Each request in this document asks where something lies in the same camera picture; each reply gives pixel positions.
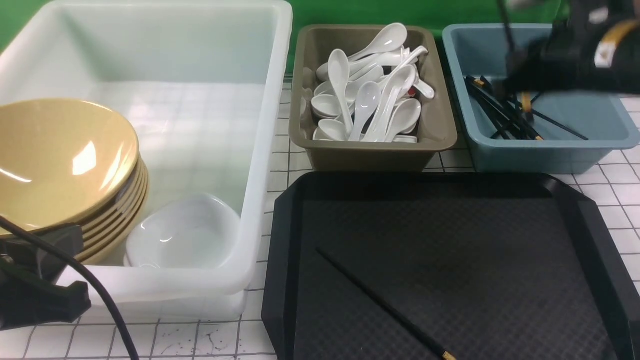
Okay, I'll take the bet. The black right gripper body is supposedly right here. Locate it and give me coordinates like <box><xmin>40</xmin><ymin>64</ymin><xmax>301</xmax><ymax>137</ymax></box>
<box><xmin>502</xmin><ymin>0</ymin><xmax>640</xmax><ymax>95</ymax></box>

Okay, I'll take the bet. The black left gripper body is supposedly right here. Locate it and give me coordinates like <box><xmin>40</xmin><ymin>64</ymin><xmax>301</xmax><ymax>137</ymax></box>
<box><xmin>0</xmin><ymin>224</ymin><xmax>92</xmax><ymax>331</ymax></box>

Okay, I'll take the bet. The yellow noodle bowl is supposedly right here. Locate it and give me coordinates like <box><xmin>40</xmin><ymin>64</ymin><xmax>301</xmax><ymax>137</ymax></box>
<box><xmin>0</xmin><ymin>98</ymin><xmax>139</xmax><ymax>231</ymax></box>

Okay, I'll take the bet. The black chopstick gold band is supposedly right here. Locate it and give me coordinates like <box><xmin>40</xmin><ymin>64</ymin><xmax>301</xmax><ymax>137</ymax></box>
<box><xmin>519</xmin><ymin>92</ymin><xmax>534</xmax><ymax>125</ymax></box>
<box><xmin>315</xmin><ymin>247</ymin><xmax>455</xmax><ymax>360</ymax></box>

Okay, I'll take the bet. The white square side dish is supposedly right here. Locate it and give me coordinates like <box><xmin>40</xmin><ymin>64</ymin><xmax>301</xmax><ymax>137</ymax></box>
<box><xmin>123</xmin><ymin>247</ymin><xmax>153</xmax><ymax>268</ymax></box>

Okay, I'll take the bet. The white ceramic soup spoon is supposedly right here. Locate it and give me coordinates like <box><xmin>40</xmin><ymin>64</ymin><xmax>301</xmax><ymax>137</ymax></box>
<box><xmin>347</xmin><ymin>81</ymin><xmax>381</xmax><ymax>142</ymax></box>

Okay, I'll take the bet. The long black chopstick in bin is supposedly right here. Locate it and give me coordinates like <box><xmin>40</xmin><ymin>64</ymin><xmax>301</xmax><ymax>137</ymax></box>
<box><xmin>465</xmin><ymin>76</ymin><xmax>589</xmax><ymax>141</ymax></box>

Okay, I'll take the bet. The blue plastic chopstick bin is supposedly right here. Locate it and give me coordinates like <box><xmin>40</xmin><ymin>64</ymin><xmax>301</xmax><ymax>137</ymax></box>
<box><xmin>442</xmin><ymin>23</ymin><xmax>639</xmax><ymax>174</ymax></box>

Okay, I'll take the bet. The white dish in tub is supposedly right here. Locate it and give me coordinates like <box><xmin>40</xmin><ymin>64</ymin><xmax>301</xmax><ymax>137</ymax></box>
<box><xmin>125</xmin><ymin>193</ymin><xmax>241</xmax><ymax>269</ymax></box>

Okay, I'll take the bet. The white spoon top of pile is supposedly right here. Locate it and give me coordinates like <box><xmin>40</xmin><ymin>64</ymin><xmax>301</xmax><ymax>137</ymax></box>
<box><xmin>347</xmin><ymin>23</ymin><xmax>410</xmax><ymax>82</ymax></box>

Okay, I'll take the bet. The white spoon upright in pile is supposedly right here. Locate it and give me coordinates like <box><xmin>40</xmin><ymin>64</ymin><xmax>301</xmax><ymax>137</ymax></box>
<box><xmin>327</xmin><ymin>48</ymin><xmax>354</xmax><ymax>138</ymax></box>

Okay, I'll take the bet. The olive plastic spoon bin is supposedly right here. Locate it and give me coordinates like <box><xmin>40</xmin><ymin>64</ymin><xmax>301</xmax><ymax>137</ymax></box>
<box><xmin>289</xmin><ymin>24</ymin><xmax>458</xmax><ymax>172</ymax></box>

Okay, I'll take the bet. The black plastic serving tray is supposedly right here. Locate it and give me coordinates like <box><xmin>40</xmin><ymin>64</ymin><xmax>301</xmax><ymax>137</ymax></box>
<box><xmin>262</xmin><ymin>172</ymin><xmax>639</xmax><ymax>360</ymax></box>

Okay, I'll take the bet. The black cable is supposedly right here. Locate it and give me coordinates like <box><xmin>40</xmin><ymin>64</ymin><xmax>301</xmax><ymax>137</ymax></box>
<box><xmin>0</xmin><ymin>216</ymin><xmax>141</xmax><ymax>360</ymax></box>

